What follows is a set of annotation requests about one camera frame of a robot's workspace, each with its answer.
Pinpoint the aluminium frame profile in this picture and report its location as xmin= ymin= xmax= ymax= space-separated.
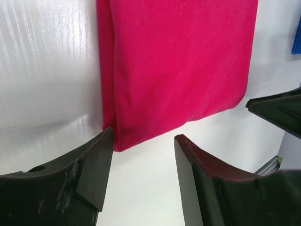
xmin=255 ymin=155 xmax=283 ymax=177

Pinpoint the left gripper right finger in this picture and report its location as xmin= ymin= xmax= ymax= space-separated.
xmin=174 ymin=135 xmax=301 ymax=226

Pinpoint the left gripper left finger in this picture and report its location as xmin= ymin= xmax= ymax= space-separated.
xmin=0 ymin=128 xmax=114 ymax=226

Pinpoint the magenta t shirt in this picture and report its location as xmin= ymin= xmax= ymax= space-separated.
xmin=96 ymin=0 xmax=258 ymax=152

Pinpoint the blue plastic bin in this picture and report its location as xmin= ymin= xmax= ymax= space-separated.
xmin=292 ymin=21 xmax=301 ymax=55

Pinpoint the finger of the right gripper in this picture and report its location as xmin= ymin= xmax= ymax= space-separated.
xmin=246 ymin=88 xmax=301 ymax=138

